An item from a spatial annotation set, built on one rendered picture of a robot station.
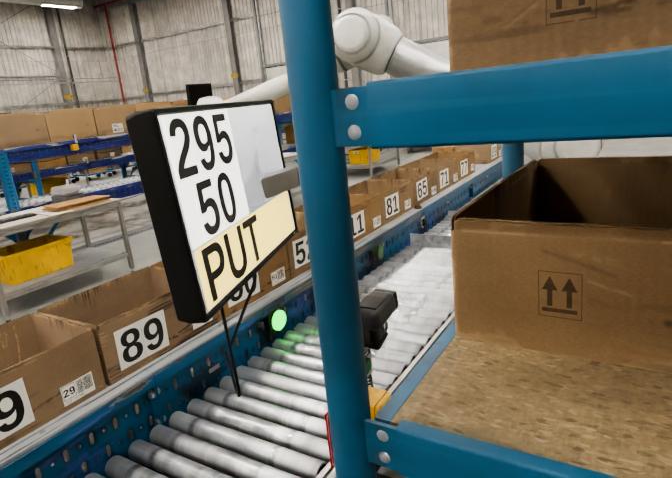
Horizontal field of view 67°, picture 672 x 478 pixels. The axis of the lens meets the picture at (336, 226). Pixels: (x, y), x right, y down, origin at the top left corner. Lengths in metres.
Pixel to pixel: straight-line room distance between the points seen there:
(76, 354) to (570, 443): 1.22
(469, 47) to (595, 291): 0.19
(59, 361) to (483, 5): 1.22
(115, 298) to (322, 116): 1.55
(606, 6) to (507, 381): 0.25
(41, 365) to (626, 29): 1.27
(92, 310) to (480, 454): 1.53
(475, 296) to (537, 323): 0.05
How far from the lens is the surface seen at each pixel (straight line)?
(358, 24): 1.34
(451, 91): 0.25
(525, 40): 0.38
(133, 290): 1.82
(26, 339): 1.66
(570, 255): 0.38
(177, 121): 0.75
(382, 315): 1.14
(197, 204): 0.76
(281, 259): 1.89
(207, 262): 0.77
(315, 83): 0.27
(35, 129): 6.43
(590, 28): 0.37
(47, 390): 1.39
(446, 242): 2.63
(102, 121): 6.85
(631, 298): 0.39
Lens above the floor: 1.54
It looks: 14 degrees down
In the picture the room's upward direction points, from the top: 6 degrees counter-clockwise
